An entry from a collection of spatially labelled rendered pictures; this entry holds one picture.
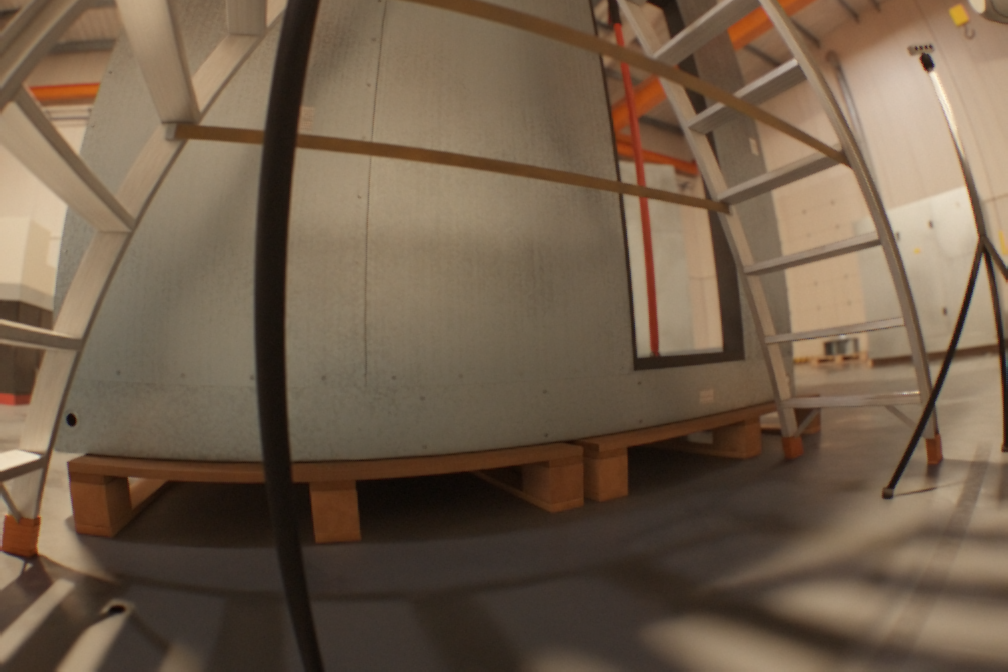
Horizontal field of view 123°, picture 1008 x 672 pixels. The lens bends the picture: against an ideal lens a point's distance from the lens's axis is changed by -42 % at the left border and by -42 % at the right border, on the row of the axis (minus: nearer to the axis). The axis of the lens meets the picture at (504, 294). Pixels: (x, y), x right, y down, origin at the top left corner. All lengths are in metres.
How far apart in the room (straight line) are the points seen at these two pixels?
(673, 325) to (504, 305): 4.99
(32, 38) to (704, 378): 1.83
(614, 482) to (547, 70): 1.30
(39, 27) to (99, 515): 0.93
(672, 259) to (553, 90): 4.88
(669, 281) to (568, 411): 4.97
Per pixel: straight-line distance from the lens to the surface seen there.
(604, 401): 1.40
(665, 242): 6.31
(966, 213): 7.06
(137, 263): 1.22
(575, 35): 0.65
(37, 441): 1.00
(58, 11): 0.60
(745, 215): 2.08
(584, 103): 1.66
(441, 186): 1.27
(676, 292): 6.22
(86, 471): 1.17
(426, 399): 1.17
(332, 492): 1.05
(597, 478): 1.30
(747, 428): 1.75
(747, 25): 10.40
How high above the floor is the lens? 0.37
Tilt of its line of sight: 9 degrees up
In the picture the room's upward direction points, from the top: 2 degrees counter-clockwise
